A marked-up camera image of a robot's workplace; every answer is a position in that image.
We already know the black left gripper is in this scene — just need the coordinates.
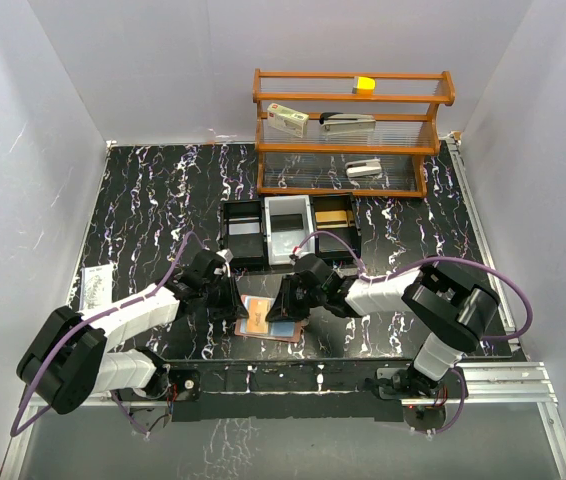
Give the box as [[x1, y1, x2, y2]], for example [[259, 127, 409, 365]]
[[201, 272, 249, 320]]

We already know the yellow white small box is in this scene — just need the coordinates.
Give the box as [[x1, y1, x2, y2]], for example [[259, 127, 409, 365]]
[[352, 76, 376, 95]]

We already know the black white organizer tray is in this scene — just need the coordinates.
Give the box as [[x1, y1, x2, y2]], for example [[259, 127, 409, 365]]
[[219, 194, 362, 271]]

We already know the orange wooden shelf rack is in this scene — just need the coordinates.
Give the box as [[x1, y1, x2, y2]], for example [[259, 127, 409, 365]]
[[252, 69, 456, 198]]

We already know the white paper label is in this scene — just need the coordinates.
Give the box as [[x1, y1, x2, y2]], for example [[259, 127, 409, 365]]
[[79, 264, 114, 311]]

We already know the white staples box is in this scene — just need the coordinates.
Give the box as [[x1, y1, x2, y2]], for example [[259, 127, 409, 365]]
[[267, 103, 309, 138]]

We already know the white hole punch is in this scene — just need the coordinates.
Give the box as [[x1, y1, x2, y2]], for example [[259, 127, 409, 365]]
[[345, 158, 383, 179]]

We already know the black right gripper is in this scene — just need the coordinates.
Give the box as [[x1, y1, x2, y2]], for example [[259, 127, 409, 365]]
[[266, 274, 326, 322]]

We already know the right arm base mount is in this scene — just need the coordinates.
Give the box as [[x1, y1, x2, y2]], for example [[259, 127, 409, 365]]
[[362, 367, 468, 434]]

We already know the gold card in tray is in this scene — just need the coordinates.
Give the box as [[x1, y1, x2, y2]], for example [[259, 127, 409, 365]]
[[315, 210, 355, 229]]

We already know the pink leather card holder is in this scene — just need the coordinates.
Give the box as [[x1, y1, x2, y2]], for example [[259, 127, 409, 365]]
[[234, 295, 306, 343]]

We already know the grey black stapler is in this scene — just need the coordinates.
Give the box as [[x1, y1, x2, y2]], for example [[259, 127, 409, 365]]
[[319, 112, 376, 135]]

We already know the grey card in tray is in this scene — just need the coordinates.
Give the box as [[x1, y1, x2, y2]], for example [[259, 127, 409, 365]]
[[228, 222, 261, 236]]

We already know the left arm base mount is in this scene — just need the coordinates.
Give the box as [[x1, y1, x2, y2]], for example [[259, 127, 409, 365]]
[[109, 365, 201, 440]]

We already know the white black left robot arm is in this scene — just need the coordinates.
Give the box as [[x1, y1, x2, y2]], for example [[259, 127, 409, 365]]
[[17, 249, 248, 414]]

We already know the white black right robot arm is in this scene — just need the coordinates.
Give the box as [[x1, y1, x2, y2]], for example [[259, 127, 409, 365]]
[[266, 254, 500, 397]]

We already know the gold VIP credit card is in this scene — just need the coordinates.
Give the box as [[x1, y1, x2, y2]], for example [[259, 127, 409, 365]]
[[245, 297, 272, 335]]

